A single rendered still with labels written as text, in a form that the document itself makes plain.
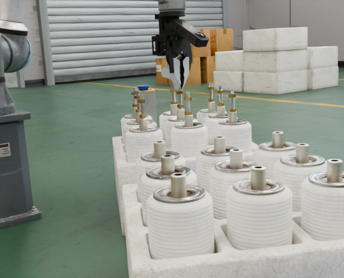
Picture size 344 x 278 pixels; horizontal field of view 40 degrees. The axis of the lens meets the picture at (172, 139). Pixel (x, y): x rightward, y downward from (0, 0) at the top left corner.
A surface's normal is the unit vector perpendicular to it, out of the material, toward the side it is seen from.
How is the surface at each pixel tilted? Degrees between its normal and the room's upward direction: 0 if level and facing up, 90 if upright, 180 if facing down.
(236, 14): 90
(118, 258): 0
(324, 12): 90
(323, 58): 90
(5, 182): 90
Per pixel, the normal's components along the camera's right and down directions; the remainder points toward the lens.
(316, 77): 0.61, 0.13
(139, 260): -0.05, -0.98
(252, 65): -0.81, 0.16
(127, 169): 0.15, 0.19
